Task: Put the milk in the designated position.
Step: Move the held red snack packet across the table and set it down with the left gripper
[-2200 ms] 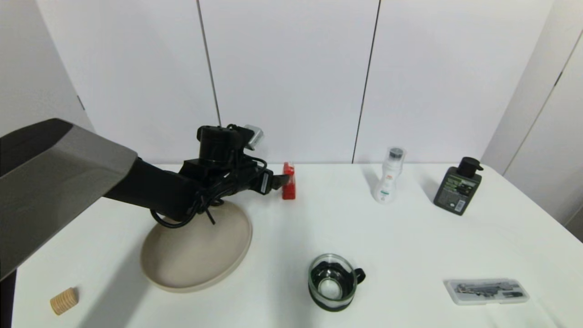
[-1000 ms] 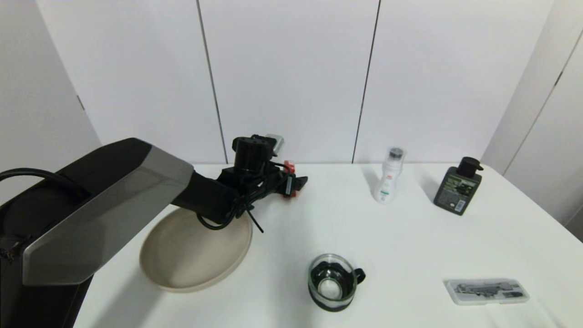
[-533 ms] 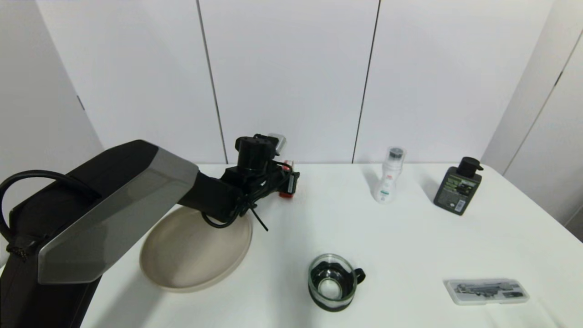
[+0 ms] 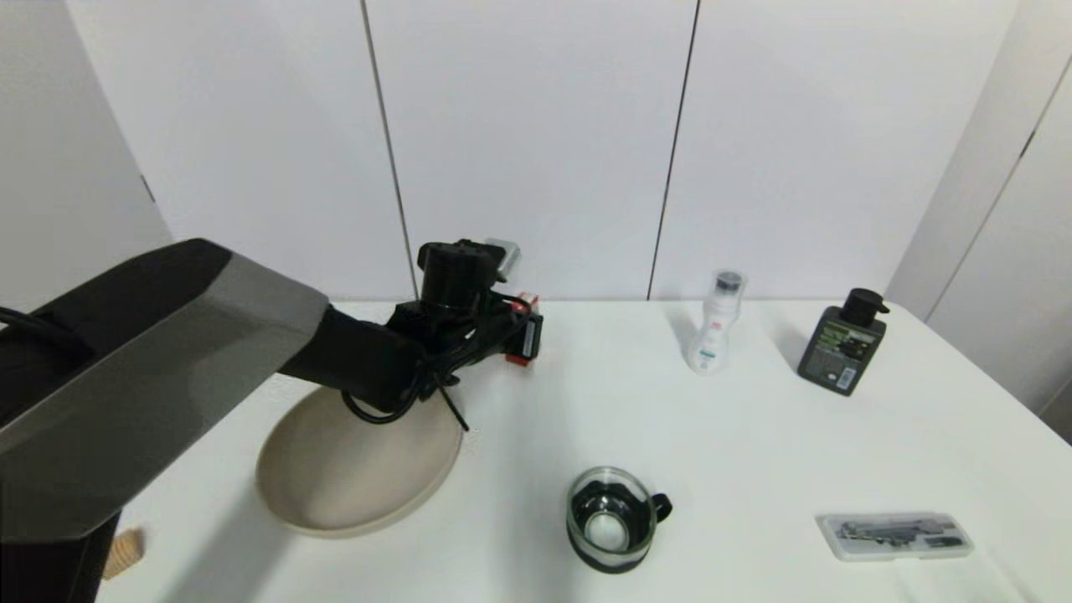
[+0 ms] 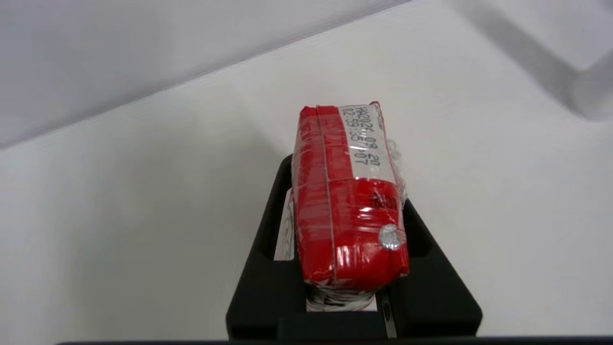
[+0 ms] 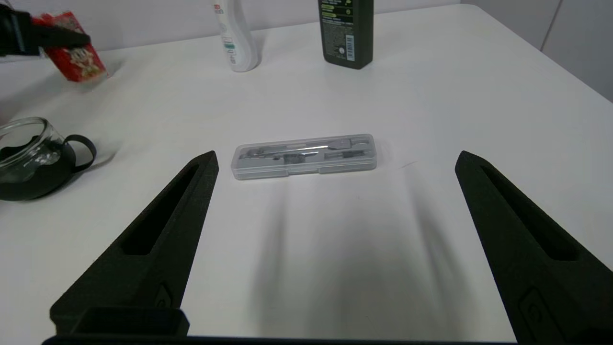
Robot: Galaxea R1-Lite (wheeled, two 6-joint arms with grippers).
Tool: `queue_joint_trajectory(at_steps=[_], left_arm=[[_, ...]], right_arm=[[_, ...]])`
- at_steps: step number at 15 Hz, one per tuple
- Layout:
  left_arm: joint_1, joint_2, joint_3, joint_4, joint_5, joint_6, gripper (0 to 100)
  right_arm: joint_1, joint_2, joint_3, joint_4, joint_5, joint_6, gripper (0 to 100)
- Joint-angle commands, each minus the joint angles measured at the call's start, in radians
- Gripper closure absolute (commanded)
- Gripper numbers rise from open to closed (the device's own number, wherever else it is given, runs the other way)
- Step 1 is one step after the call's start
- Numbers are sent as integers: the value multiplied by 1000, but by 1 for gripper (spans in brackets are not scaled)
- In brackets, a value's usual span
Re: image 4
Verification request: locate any beige round plate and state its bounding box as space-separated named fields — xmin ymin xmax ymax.
xmin=255 ymin=381 xmax=464 ymax=539

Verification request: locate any white plastic bottle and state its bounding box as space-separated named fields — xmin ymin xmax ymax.
xmin=685 ymin=270 xmax=746 ymax=376

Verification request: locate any glass cup with black sleeve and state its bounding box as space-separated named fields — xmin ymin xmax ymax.
xmin=566 ymin=466 xmax=673 ymax=575

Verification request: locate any dark green pump bottle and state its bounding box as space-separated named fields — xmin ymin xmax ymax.
xmin=796 ymin=288 xmax=890 ymax=397

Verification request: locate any ridged wooden block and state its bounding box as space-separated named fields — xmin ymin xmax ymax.
xmin=102 ymin=528 xmax=147 ymax=581

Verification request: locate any metal drawing compass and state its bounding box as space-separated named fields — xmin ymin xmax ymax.
xmin=840 ymin=519 xmax=964 ymax=547

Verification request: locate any clear plastic case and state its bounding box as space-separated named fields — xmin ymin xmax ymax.
xmin=817 ymin=512 xmax=975 ymax=562

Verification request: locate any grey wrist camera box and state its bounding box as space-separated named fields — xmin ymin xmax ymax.
xmin=486 ymin=239 xmax=523 ymax=282

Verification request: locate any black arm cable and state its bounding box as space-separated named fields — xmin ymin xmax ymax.
xmin=339 ymin=368 xmax=470 ymax=432

